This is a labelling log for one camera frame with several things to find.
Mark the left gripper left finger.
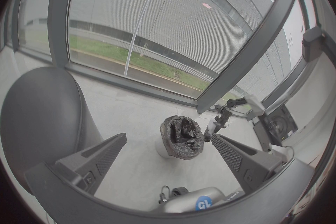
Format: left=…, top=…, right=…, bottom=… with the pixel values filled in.
left=55, top=133, right=127, bottom=194

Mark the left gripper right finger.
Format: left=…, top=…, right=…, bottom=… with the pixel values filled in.
left=211, top=133, right=286, bottom=192

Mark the black plastic bag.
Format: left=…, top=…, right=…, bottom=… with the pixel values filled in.
left=160, top=115, right=205, bottom=160

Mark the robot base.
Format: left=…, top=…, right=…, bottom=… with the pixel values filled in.
left=150, top=144, right=295, bottom=215

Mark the white trash bin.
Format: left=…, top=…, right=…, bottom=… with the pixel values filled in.
left=154, top=136, right=179, bottom=158

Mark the black square box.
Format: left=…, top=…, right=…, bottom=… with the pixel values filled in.
left=272, top=106, right=299, bottom=140

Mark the dark grey round chair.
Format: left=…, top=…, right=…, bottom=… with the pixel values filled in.
left=0, top=66, right=104, bottom=188

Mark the window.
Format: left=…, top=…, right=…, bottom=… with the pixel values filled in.
left=0, top=0, right=328, bottom=119

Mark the black cable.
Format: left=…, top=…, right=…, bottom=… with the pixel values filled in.
left=158, top=185, right=172, bottom=204

